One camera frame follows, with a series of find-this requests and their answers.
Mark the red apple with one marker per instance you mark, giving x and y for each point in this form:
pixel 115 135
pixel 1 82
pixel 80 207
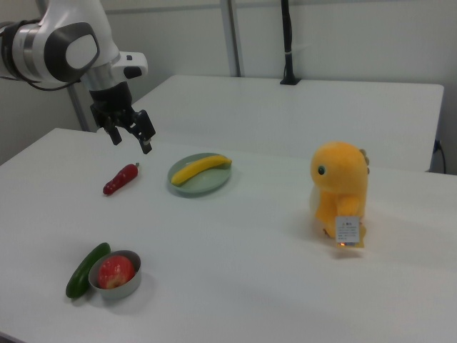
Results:
pixel 116 271

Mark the red chili pepper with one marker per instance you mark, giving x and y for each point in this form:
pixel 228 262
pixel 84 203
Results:
pixel 119 178

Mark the black pole with clamp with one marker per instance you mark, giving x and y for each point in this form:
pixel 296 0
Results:
pixel 288 43

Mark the orange plush dinosaur toy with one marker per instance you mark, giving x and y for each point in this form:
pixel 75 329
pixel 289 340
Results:
pixel 339 178

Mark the white side table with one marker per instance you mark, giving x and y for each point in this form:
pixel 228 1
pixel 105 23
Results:
pixel 285 114

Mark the round metal bowl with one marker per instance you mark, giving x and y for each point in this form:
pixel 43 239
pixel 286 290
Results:
pixel 118 292

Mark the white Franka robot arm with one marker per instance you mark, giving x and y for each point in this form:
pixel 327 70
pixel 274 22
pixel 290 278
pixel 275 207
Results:
pixel 71 46

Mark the pale green plastic plate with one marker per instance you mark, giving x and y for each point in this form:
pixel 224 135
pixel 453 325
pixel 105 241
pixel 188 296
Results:
pixel 209 184

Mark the green cucumber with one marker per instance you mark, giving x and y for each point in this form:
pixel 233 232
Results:
pixel 80 275

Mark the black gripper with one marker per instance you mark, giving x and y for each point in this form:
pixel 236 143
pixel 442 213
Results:
pixel 110 101

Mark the white paper hang tag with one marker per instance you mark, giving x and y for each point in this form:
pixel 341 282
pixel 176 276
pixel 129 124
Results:
pixel 348 230

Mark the yellow banana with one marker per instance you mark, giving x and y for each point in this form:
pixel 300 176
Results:
pixel 200 166

